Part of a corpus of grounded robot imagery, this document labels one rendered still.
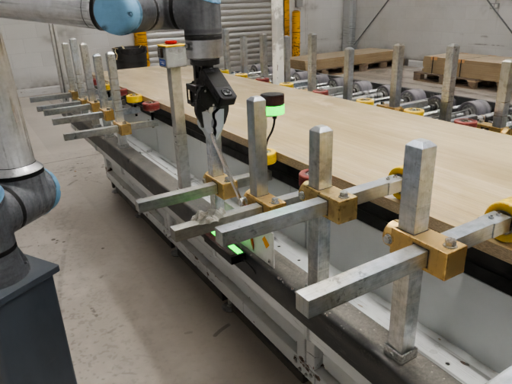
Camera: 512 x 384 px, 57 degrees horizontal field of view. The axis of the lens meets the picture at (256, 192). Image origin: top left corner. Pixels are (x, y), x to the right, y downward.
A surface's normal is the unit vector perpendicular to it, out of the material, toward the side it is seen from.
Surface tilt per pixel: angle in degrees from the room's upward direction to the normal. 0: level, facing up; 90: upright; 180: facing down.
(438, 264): 90
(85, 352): 0
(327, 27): 90
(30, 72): 90
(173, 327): 0
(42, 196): 87
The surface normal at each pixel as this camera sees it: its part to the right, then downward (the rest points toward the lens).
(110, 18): -0.22, 0.38
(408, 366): -0.04, -0.93
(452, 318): -0.85, 0.22
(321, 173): 0.53, 0.30
